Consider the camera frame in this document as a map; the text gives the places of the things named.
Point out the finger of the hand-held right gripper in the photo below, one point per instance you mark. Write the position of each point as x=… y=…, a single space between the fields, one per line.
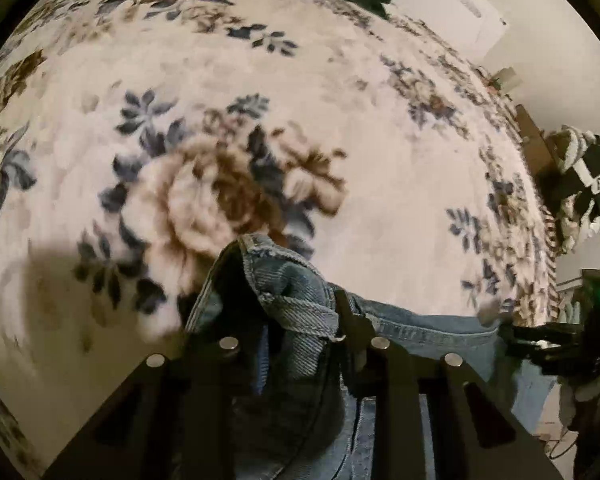
x=532 y=352
x=535 y=332

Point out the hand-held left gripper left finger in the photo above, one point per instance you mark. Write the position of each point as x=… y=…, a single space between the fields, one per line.
x=206 y=410

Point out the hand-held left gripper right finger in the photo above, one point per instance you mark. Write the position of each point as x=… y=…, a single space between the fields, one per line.
x=401 y=410

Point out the blue denim pants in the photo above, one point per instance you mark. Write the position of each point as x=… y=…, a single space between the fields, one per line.
x=300 y=320

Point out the black and white striped garment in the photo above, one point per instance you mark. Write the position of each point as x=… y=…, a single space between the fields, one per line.
x=580 y=180

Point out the brown wooden furniture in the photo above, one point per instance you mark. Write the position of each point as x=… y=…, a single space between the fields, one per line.
x=535 y=140

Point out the floral printed blanket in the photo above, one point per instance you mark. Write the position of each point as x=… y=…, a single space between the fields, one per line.
x=260 y=110

